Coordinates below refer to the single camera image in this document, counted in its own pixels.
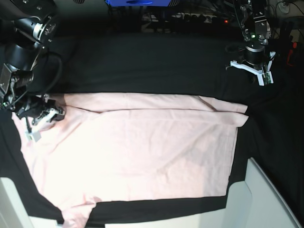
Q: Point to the black power strip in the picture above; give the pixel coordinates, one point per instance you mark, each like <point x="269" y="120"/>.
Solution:
<point x="187" y="17"/>

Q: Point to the white frame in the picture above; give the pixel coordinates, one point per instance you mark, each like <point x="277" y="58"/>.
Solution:
<point x="256" y="203"/>
<point x="12" y="210"/>

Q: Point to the black table cloth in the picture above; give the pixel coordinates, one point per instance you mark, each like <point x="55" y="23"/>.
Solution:
<point x="172" y="64"/>

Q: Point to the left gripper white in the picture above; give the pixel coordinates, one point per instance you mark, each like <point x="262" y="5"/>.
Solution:
<point x="257" y="63"/>

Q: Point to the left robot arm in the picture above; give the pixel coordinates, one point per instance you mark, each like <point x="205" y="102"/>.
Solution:
<point x="256" y="31"/>

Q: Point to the light pink T-shirt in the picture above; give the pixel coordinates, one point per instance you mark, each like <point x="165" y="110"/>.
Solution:
<point x="130" y="147"/>

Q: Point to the white frame left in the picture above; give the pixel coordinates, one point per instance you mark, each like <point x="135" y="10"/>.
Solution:
<point x="12" y="210"/>

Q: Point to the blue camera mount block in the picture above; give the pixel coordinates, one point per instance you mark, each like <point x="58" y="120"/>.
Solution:
<point x="120" y="3"/>

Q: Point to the white frame right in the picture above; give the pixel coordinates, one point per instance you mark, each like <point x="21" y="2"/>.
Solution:
<point x="256" y="203"/>

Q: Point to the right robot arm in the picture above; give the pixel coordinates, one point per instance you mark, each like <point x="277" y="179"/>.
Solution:
<point x="29" y="27"/>

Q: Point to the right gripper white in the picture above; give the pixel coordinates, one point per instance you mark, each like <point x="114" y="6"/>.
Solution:
<point x="36" y="112"/>

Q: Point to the red clamp at right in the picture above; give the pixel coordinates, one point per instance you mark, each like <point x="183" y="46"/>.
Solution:
<point x="290" y="60"/>

